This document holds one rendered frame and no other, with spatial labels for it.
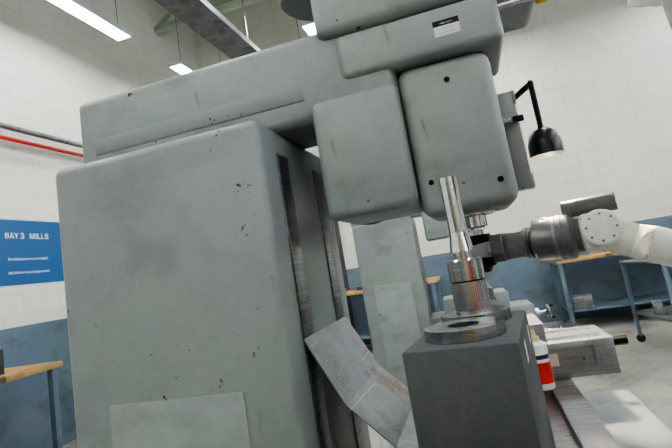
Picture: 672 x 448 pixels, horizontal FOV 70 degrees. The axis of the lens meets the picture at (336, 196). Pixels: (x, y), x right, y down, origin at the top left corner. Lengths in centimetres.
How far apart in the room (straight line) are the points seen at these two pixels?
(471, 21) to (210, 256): 69
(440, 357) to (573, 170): 730
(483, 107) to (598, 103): 705
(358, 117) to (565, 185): 682
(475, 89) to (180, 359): 78
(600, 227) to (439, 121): 35
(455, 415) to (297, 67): 79
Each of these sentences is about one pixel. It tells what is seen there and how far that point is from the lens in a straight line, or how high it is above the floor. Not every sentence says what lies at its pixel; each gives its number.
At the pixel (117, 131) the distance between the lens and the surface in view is 130.
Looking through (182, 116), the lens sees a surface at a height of 165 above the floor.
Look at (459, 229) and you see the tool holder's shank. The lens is 66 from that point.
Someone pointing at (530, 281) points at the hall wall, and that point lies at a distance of 762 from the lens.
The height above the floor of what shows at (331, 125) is 154.
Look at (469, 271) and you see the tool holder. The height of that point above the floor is 121.
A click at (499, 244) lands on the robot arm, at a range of 100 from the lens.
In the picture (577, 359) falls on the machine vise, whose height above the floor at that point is 99.
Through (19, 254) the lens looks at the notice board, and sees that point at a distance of 560.
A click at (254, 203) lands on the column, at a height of 139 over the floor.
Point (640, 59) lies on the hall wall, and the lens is 835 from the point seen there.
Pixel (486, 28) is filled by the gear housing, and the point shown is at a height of 165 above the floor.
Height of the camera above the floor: 124
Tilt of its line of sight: 8 degrees up
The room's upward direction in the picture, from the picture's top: 10 degrees counter-clockwise
